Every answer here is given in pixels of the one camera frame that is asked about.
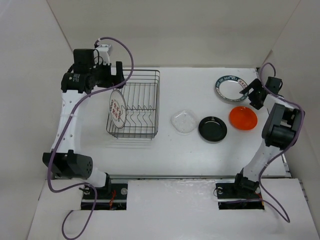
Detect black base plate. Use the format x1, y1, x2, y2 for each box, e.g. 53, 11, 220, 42
214, 182, 265, 210
79, 180, 128, 211

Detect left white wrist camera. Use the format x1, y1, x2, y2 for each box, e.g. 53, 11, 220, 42
94, 44, 113, 66

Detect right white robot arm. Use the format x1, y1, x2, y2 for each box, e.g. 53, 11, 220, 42
231, 77, 305, 197

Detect orange plate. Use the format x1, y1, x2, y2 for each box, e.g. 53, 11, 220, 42
229, 106, 258, 131

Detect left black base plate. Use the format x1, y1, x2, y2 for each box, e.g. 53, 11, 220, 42
79, 180, 128, 211

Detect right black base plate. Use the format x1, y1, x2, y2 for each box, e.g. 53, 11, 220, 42
214, 182, 265, 210

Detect white plate green rim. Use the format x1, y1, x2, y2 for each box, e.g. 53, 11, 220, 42
214, 75, 248, 103

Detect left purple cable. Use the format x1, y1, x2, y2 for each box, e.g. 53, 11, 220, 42
47, 36, 135, 238

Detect aluminium rail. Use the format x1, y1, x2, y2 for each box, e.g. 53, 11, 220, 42
53, 174, 291, 180

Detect grey wire dish rack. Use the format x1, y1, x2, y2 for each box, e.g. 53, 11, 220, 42
106, 69, 160, 139

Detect white plate red characters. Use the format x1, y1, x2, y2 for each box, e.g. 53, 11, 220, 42
109, 89, 127, 129

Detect clear glass plate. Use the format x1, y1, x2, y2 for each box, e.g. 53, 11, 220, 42
170, 109, 199, 135

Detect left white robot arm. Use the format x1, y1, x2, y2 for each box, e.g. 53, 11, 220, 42
42, 44, 125, 199

